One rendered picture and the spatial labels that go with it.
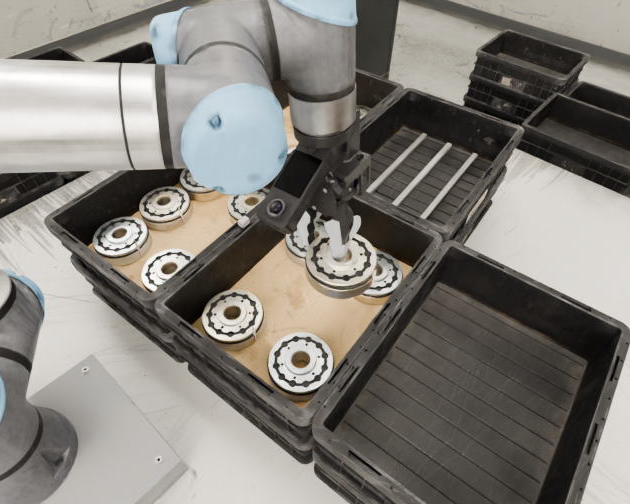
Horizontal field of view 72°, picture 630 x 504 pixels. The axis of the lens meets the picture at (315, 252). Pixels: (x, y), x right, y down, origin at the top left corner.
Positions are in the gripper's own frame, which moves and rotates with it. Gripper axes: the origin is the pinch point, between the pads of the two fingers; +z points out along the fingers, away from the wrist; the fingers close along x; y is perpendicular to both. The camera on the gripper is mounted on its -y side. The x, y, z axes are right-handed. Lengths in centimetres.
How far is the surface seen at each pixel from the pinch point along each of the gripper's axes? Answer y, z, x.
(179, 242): -3.9, 13.9, 33.8
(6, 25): 80, 43, 318
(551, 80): 159, 41, 4
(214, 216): 5.6, 13.8, 33.5
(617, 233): 69, 33, -37
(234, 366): -19.1, 6.9, 1.2
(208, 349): -19.5, 6.4, 5.9
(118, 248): -13.2, 10.6, 39.1
